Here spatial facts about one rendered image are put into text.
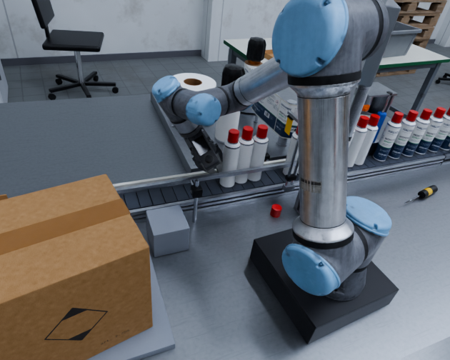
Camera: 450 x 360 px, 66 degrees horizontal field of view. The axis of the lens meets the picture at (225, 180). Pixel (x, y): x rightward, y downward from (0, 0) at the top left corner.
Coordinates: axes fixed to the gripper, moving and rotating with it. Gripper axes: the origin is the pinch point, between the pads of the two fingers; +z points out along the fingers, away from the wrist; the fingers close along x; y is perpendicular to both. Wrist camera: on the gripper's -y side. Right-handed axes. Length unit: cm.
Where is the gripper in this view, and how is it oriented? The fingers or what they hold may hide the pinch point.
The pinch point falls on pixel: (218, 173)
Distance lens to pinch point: 111.4
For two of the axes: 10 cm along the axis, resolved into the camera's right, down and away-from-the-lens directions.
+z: 3.7, 6.1, 7.0
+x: -8.5, 5.2, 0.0
